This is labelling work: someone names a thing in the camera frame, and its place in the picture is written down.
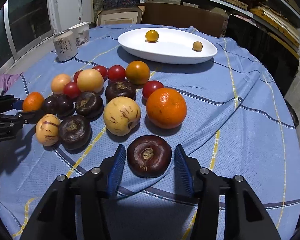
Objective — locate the orange tomato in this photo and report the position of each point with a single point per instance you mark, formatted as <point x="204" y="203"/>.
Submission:
<point x="137" y="72"/>

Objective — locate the blue checked tablecloth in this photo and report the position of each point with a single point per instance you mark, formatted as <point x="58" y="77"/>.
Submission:
<point x="237" y="123"/>

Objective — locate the brown cardboard board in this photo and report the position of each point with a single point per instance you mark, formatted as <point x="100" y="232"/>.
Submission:
<point x="181" y="16"/>

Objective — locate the red cherry tomato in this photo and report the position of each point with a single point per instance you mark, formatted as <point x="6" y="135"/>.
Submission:
<point x="71" y="90"/>
<point x="116" y="73"/>
<point x="150" y="87"/>
<point x="102" y="70"/>
<point x="76" y="75"/>

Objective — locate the white beverage can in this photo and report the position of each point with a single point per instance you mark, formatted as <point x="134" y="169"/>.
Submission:
<point x="65" y="45"/>

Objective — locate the dark purple plum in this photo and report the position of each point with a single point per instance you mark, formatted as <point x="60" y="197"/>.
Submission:
<point x="50" y="105"/>
<point x="65" y="106"/>

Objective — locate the small yellow tomato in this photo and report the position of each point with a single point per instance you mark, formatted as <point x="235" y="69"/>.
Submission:
<point x="152" y="36"/>

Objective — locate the pale orange round fruit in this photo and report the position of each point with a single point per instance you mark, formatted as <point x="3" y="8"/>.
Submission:
<point x="58" y="83"/>

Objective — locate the pink cloth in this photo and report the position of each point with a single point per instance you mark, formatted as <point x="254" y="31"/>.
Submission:
<point x="6" y="82"/>

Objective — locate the pale yellow round fruit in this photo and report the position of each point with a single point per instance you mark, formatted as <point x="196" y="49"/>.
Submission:
<point x="90" y="80"/>

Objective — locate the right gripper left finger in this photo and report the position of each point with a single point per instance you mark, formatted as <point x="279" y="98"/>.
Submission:
<point x="72" y="208"/>

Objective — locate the small tan round fruit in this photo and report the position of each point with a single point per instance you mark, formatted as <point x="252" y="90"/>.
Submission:
<point x="197" y="46"/>

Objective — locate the white oval plate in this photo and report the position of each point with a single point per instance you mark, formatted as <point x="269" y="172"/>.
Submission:
<point x="173" y="46"/>

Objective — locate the dark water chestnut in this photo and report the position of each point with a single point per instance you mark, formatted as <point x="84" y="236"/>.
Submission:
<point x="74" y="132"/>
<point x="124" y="88"/>
<point x="149" y="156"/>
<point x="89" y="104"/>

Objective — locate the white paper cup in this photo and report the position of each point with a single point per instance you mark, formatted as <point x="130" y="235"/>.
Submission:
<point x="81" y="33"/>

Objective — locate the yellow striped pepino melon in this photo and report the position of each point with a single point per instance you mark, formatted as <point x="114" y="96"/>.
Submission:
<point x="47" y="130"/>

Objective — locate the small orange mandarin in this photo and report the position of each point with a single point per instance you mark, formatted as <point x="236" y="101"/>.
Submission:
<point x="166" y="108"/>

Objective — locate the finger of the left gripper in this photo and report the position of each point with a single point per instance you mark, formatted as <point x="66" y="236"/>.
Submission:
<point x="31" y="117"/>
<point x="17" y="104"/>

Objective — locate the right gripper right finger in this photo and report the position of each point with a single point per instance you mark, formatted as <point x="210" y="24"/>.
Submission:
<point x="245" y="215"/>

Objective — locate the black chair back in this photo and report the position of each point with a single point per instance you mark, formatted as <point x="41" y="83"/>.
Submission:
<point x="278" y="60"/>

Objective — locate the large orange mandarin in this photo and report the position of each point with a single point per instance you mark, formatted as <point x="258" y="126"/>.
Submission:
<point x="33" y="102"/>

